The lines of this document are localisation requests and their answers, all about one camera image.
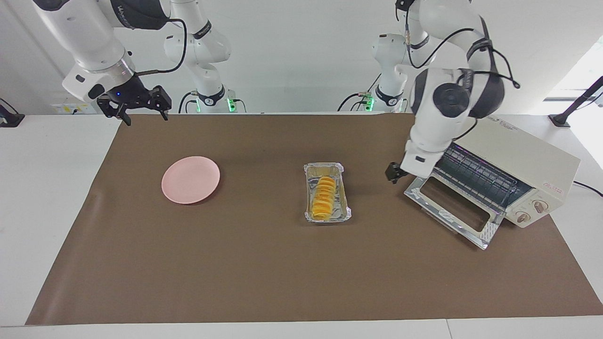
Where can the glass oven door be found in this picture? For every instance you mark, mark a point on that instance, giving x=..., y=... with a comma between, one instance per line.
x=471, y=230

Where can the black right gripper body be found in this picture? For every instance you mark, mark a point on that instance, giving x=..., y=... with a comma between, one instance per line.
x=129, y=94

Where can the cream toaster oven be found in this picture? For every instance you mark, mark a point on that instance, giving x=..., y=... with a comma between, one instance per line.
x=527, y=155

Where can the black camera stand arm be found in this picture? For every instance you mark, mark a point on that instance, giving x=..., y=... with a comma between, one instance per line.
x=577, y=101

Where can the sliced golden bread loaf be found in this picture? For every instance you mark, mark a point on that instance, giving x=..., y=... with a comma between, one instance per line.
x=324, y=197

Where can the pink round plate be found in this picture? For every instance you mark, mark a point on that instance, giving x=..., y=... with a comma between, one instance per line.
x=191, y=180

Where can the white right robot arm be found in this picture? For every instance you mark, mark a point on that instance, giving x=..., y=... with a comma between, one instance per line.
x=89, y=33

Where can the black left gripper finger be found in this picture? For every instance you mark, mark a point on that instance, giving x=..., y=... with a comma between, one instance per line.
x=390, y=173

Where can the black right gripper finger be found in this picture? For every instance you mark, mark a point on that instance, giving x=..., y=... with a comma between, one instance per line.
x=124, y=115
x=164, y=113

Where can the aluminium foil tray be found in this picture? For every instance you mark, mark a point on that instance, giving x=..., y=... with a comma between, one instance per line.
x=346, y=197

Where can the brown table mat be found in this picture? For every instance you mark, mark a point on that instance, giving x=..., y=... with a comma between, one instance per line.
x=282, y=273

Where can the beige oven knob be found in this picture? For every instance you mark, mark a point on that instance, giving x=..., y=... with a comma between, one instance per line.
x=523, y=217
x=540, y=205

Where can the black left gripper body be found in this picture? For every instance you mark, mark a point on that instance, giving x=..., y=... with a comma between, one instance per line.
x=402, y=172

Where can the white wall socket box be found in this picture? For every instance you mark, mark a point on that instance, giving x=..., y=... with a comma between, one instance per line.
x=73, y=103

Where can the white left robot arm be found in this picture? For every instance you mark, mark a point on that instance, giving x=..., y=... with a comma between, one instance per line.
x=438, y=122

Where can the black table clamp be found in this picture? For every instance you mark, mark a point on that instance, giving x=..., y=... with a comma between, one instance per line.
x=9, y=117

